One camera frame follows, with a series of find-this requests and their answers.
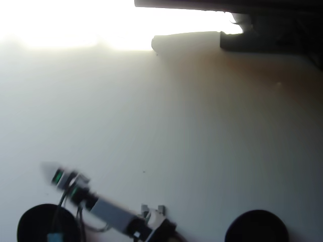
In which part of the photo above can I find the black cable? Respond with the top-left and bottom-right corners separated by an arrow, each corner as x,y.
76,204 -> 110,242
51,188 -> 74,242

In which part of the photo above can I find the black round bowl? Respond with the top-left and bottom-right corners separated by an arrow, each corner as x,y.
224,209 -> 290,242
17,203 -> 82,242

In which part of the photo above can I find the black white gripper servo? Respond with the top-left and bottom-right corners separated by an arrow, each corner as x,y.
40,161 -> 91,192

